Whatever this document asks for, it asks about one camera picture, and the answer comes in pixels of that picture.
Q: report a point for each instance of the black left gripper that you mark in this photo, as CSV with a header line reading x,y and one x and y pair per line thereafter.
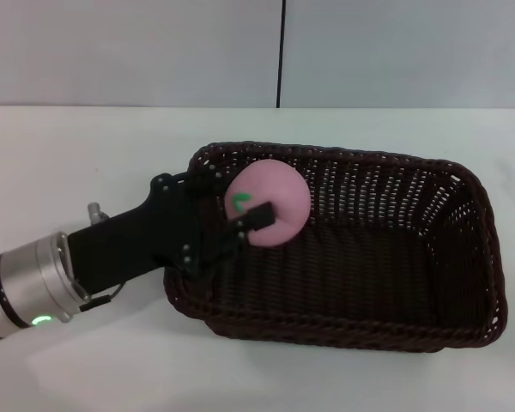
x,y
154,232

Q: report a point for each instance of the dark brown woven basket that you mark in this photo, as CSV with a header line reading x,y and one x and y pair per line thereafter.
x,y
347,274

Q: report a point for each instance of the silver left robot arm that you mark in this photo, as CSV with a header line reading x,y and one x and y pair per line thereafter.
x,y
26,279

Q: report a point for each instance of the pink toy peach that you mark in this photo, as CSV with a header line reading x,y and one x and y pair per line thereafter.
x,y
279,197

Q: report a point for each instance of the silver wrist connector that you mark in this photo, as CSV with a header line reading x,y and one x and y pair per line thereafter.
x,y
96,212

